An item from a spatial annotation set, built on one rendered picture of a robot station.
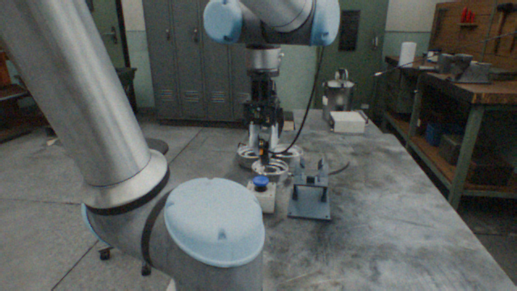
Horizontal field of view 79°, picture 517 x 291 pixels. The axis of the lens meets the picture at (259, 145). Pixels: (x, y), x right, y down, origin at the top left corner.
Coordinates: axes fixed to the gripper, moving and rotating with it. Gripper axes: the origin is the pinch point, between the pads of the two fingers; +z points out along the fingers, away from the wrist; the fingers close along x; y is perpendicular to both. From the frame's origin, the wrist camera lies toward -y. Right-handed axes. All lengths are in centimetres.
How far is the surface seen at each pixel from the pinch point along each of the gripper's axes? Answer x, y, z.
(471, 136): 106, -125, 34
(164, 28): -157, -279, -23
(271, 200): 2.8, 7.2, 9.7
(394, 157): 40, -33, 13
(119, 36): -241, -324, -12
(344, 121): 28, -87, 17
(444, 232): 41.2, 8.0, 13.1
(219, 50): -95, -281, 0
